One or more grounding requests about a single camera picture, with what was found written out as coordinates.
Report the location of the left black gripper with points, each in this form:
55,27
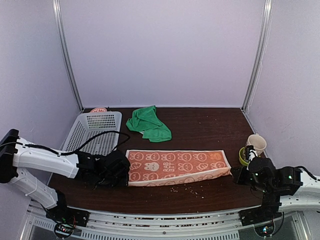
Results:
123,181

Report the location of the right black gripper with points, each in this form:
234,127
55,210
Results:
238,179

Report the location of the orange bunny pattern towel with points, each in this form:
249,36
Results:
155,168

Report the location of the green microfiber towel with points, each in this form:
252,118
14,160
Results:
145,121

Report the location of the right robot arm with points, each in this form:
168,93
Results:
284,189

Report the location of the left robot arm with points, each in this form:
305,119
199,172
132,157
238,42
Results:
17,155

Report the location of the green bowl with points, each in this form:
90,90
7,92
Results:
242,157

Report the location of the white coral pattern mug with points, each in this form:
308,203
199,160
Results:
258,142

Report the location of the white perforated plastic basket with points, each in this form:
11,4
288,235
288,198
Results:
102,125

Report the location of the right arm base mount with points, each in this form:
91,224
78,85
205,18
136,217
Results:
266,219

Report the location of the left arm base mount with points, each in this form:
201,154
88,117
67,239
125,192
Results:
71,218

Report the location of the right aluminium frame post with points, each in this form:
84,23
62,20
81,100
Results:
257,64

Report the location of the aluminium frame post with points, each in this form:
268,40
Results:
257,64
65,53

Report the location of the left aluminium frame post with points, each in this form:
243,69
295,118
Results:
65,53

